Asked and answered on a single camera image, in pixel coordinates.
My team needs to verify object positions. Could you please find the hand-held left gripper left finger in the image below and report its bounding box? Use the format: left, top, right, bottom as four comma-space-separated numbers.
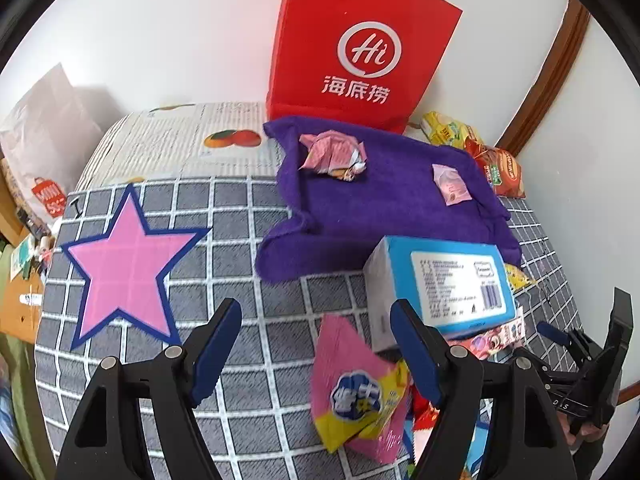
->
55, 297, 243, 480

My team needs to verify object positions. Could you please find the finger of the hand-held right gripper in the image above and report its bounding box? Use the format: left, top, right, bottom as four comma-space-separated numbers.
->
536, 321, 601, 376
597, 287, 640, 411

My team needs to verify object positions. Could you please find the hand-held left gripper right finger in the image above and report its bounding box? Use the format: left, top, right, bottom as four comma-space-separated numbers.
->
390, 299, 576, 480

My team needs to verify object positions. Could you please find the red snack packet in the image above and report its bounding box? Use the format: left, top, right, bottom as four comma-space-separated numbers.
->
412, 395, 443, 433

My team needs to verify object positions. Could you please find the pink yellow snack packet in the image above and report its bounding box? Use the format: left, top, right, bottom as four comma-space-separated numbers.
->
310, 314, 413, 466

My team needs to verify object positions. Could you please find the person's right hand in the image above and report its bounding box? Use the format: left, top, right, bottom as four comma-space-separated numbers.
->
559, 410, 610, 453

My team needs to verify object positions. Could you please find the pink printed snack packet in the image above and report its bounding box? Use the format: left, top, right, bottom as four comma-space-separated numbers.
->
450, 307, 526, 358

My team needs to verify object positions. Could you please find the grey checked bed sheet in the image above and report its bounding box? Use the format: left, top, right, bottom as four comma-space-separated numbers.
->
35, 175, 583, 480

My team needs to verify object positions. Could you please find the blue cardboard box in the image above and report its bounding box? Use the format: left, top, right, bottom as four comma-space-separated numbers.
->
362, 235, 518, 353

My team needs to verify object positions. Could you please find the pink star sticker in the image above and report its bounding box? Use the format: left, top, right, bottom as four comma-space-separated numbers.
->
60, 183, 212, 352

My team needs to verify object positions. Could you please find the purple towel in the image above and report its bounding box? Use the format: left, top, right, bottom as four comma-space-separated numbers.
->
255, 116, 523, 283

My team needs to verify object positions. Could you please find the orange snack bag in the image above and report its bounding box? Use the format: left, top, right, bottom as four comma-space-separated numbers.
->
465, 137, 527, 198

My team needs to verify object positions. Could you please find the small pink sachet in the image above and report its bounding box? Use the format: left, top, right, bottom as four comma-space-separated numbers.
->
432, 163, 473, 206

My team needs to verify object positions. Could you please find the wooden desk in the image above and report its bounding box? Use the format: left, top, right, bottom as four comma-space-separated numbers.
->
0, 160, 61, 336

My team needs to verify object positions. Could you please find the fruit print cloth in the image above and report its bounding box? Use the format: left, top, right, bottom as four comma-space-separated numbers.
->
75, 101, 286, 191

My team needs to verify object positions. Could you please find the green card box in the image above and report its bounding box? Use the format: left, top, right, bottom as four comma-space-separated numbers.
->
10, 237, 33, 281

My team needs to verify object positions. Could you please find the crumpled pink snack packet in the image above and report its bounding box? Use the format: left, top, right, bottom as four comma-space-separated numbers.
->
298, 130, 368, 181

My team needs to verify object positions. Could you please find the yellow snack bag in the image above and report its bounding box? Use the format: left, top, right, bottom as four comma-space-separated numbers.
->
420, 111, 483, 148

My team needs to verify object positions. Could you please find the white paper bag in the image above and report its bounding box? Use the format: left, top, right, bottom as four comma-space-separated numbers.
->
0, 62, 106, 221

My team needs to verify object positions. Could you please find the red paper bag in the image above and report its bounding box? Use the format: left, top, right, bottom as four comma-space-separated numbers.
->
265, 0, 463, 135

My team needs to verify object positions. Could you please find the wooden door frame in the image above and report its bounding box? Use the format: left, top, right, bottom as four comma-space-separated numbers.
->
492, 0, 593, 161

